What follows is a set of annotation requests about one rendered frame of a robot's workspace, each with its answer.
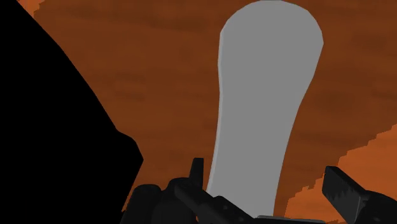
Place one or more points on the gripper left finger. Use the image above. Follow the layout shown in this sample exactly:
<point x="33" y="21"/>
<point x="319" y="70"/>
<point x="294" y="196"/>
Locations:
<point x="186" y="201"/>

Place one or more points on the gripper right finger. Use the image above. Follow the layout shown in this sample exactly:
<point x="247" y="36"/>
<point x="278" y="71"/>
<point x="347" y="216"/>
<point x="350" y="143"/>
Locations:
<point x="344" y="189"/>

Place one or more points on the grey long rounded flat object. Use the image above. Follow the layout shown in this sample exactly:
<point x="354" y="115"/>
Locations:
<point x="263" y="102"/>

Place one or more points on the large black angular block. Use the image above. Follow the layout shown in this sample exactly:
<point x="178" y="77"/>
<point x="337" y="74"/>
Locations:
<point x="52" y="139"/>

